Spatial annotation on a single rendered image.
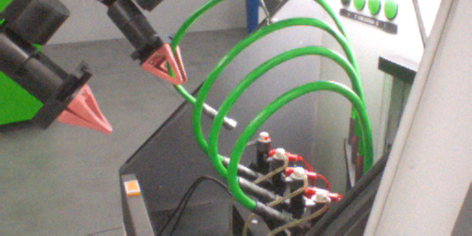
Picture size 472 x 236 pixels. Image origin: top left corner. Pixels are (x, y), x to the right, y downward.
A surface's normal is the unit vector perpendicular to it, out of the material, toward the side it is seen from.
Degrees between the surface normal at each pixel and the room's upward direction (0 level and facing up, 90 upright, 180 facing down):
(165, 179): 90
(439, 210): 76
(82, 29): 90
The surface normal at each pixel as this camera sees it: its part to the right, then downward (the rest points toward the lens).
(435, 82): -0.92, -0.12
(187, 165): 0.32, 0.32
